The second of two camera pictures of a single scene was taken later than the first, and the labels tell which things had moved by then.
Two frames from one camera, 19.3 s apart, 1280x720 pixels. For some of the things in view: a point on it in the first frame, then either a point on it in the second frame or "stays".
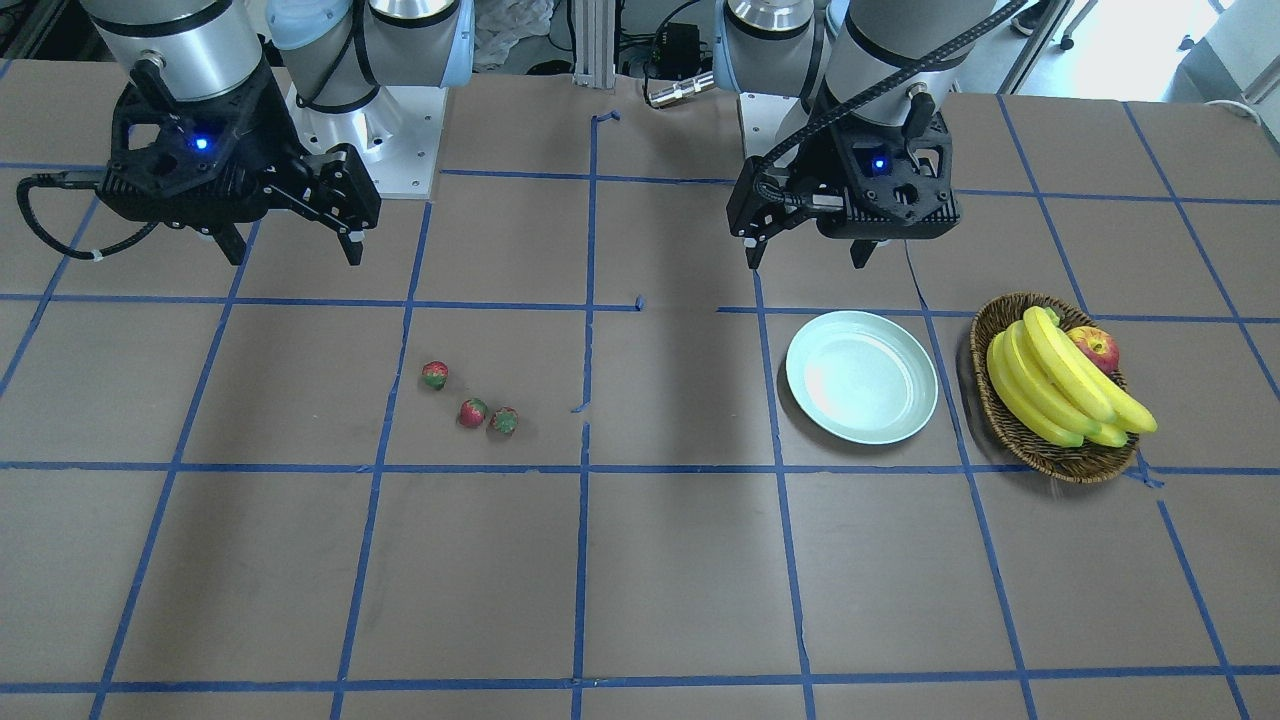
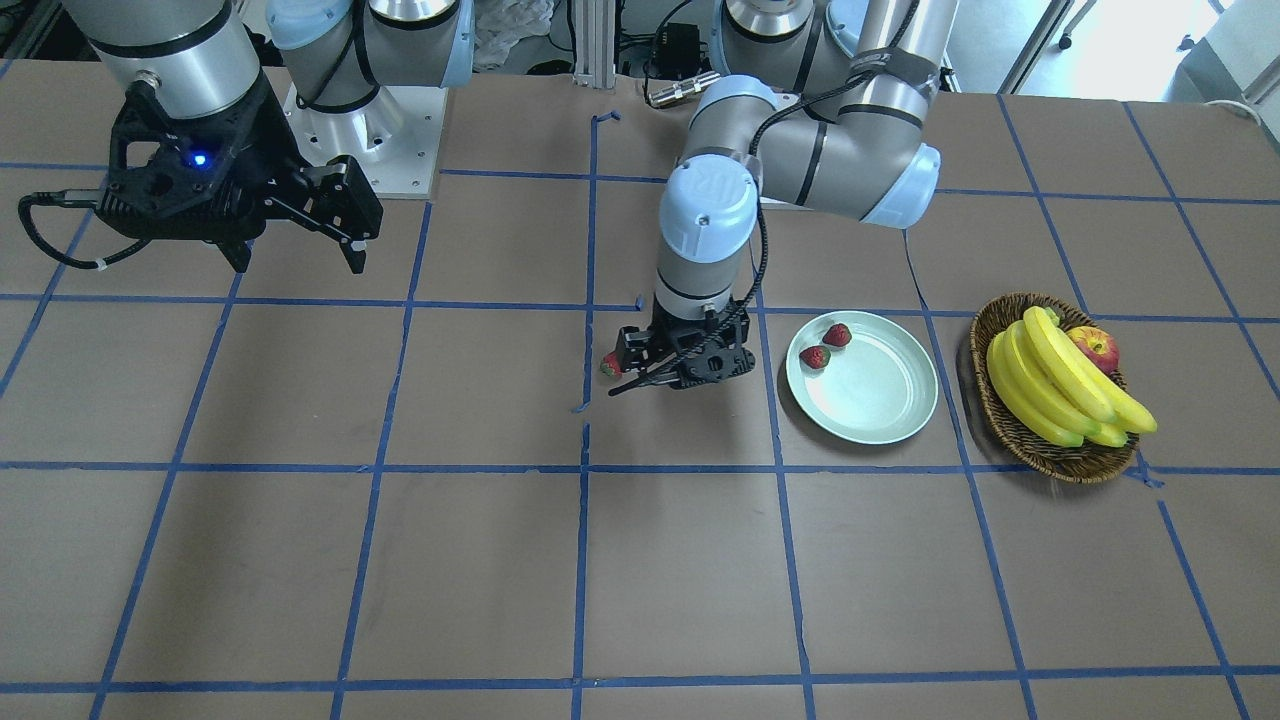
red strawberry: (435, 374) → (837, 335)
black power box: (682, 50) stays
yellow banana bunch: (1048, 385) stays
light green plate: (863, 376) stays
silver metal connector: (682, 88) stays
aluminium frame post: (595, 44) stays
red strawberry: (505, 419) → (610, 365)
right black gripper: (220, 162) stays
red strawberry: (472, 413) → (815, 356)
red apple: (1098, 343) stays
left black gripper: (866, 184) → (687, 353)
